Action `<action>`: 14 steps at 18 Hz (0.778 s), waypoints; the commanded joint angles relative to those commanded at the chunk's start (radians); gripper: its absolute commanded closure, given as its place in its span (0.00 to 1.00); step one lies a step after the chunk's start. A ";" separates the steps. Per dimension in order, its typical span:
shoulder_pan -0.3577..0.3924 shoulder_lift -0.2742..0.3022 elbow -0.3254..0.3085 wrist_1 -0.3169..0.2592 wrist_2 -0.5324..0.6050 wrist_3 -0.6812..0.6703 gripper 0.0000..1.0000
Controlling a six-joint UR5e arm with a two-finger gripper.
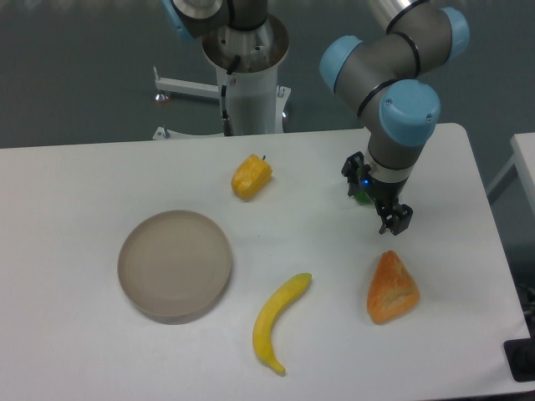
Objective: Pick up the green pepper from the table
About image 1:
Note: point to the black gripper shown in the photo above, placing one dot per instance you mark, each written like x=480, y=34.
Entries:
x=395, y=217

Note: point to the green pepper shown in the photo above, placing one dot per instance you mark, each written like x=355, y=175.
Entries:
x=363, y=198

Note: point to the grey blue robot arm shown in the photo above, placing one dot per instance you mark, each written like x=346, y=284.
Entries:
x=378, y=81

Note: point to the yellow pepper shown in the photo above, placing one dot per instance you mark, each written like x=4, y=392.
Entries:
x=250, y=177

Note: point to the orange bread piece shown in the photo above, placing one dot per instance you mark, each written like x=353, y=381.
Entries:
x=393, y=291

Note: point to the white side table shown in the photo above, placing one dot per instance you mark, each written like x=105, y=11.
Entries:
x=520, y=165

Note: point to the yellow banana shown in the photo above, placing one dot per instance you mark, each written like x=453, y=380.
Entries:
x=285, y=296

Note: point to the beige round plate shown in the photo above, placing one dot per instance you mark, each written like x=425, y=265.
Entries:
x=174, y=266

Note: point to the black device at edge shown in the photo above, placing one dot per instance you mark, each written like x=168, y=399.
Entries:
x=520, y=358

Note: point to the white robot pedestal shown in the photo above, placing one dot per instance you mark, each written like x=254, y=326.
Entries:
x=251, y=100

